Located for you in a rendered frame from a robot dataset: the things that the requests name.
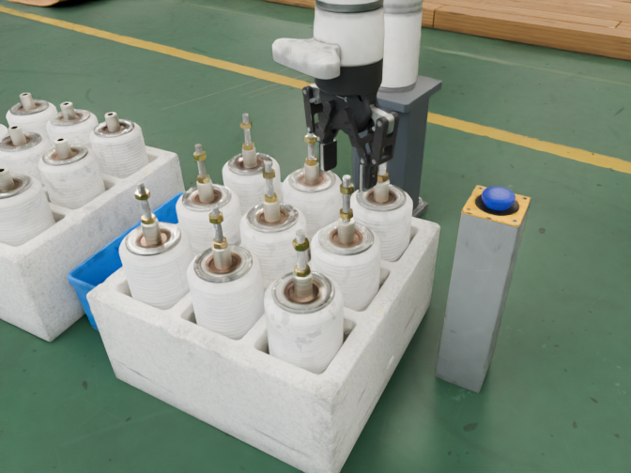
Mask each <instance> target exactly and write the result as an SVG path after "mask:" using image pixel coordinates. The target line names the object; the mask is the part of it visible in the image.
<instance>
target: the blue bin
mask: <svg viewBox="0 0 631 473"><path fill-rule="evenodd" d="M184 193H185V192H180V193H177V194H176V195H174V196H173V197H172V198H170V199H169V200H167V201H166V202H165V203H163V204H162V205H161V206H159V207H157V208H156V209H155V210H153V211H152V212H151V213H153V214H155V215H156V219H157V220H158V221H165V222H170V223H172V224H178V217H177V210H176V205H177V201H178V199H179V198H180V196H181V195H183V194H184ZM139 226H141V221H138V222H137V223H135V224H134V225H133V226H132V227H131V228H129V229H128V230H127V231H125V232H124V233H122V234H121V235H120V236H118V237H117V238H115V239H114V240H112V241H111V242H110V243H108V244H107V245H106V246H104V247H103V248H101V249H100V250H99V251H97V252H96V253H94V254H93V255H92V256H90V257H89V258H87V259H86V260H85V261H83V262H82V263H81V264H80V265H79V266H77V267H76V268H74V269H73V270H72V271H71V272H70V273H69V274H68V276H67V277H68V280H69V284H70V285H72V286H73V287H74V289H75V291H76V293H77V295H78V298H79V299H80V301H81V303H82V305H83V308H84V310H85V313H86V315H87V318H88V320H89V322H90V324H91V326H92V328H93V329H95V330H99V329H98V326H97V323H96V321H95V318H94V315H93V313H92V311H91V308H90V305H89V302H88V300H87V297H86V295H87V294H88V293H89V292H90V291H91V290H93V289H94V288H95V287H97V286H98V285H99V284H102V283H104V282H105V281H106V279H107V278H108V277H110V276H111V275H112V274H114V273H115V272H116V271H117V270H119V269H120V268H121V267H123V265H122V262H121V258H120V255H119V247H120V245H121V242H122V241H123V239H124V238H125V237H126V236H127V235H128V234H129V233H130V232H131V231H132V230H133V229H135V228H137V227H139Z"/></svg>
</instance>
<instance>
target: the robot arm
mask: <svg viewBox="0 0 631 473"><path fill-rule="evenodd" d="M422 15H423V0H315V21H314V37H313V38H309V39H296V38H278V39H276V40H275V41H274V43H273V44H272V53H273V60H274V61H275V62H277V63H279V64H282V65H284V66H287V67H289V68H292V69H295V70H297V71H300V72H302V73H305V74H307V75H310V76H313V77H315V84H310V85H307V86H304V87H303V88H302V93H303V101H304V111H305V119H306V126H307V131H308V132H309V133H310V134H312V133H313V134H314V135H315V136H316V140H317V141H318V142H319V160H320V163H321V169H322V170H323V171H325V172H328V171H329V170H331V169H333V168H335V167H336V165H337V141H336V140H334V139H333V138H335V137H336V135H337V133H338V131H339V130H342V131H343V132H344V133H345V134H347V135H348V137H349V140H350V142H351V145H352V146H353V147H356V149H357V152H358V156H359V159H360V162H361V163H360V164H359V191H362V192H366V191H369V190H371V189H372V188H374V186H375V185H376V184H377V170H378V166H379V165H381V164H383V163H385V162H387V161H389V160H392V158H393V153H394V148H395V142H396V136H397V131H398V125H399V114H398V113H397V112H393V113H390V114H387V113H385V112H383V111H381V110H380V109H379V105H378V102H377V91H378V92H382V93H404V92H408V91H410V90H412V89H414V88H415V86H416V81H417V76H418V65H419V54H420V44H421V26H422ZM315 114H317V117H318V121H317V122H315V119H314V116H315ZM366 129H367V134H366V135H365V136H362V137H360V136H359V133H361V132H364V131H365V130H366ZM367 143H368V144H369V147H370V150H371V152H370V153H368V154H367V151H366V147H365V144H367ZM383 149H384V151H383Z"/></svg>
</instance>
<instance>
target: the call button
mask: <svg viewBox="0 0 631 473"><path fill-rule="evenodd" d="M482 200H483V202H484V204H485V205H486V206H487V207H488V208H491V209H494V210H506V209H508V208H509V207H510V206H512V205H513V204H514V203H515V200H516V195H515V194H514V193H513V192H512V191H510V190H509V189H507V188H504V187H499V186H493V187H488V188H486V189H484V190H483V192H482Z"/></svg>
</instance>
